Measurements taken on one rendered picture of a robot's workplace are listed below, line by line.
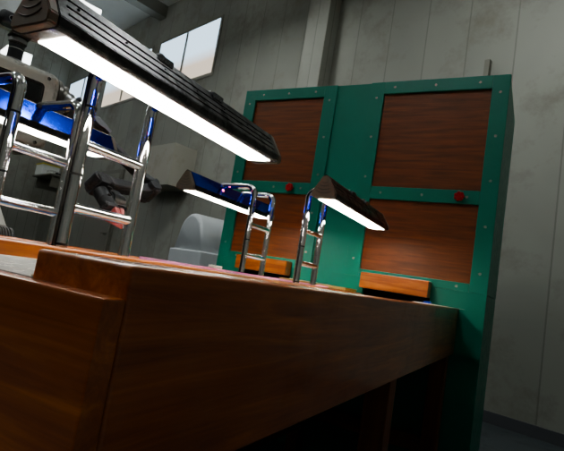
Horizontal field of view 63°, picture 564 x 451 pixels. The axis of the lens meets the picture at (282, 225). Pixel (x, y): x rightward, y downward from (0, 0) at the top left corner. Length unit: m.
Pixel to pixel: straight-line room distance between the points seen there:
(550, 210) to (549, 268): 0.41
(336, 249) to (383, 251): 0.23
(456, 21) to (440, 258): 2.98
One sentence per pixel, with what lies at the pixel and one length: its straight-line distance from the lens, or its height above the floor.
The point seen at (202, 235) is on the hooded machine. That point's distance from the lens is 4.90.
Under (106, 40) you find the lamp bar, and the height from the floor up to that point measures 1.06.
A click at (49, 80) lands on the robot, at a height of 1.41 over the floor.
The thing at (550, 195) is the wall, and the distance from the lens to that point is 3.83.
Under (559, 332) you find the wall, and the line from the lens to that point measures 3.69.
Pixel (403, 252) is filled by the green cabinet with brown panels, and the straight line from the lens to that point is 2.16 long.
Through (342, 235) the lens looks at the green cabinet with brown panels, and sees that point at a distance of 2.25.
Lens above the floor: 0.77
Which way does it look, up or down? 6 degrees up
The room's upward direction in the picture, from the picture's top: 9 degrees clockwise
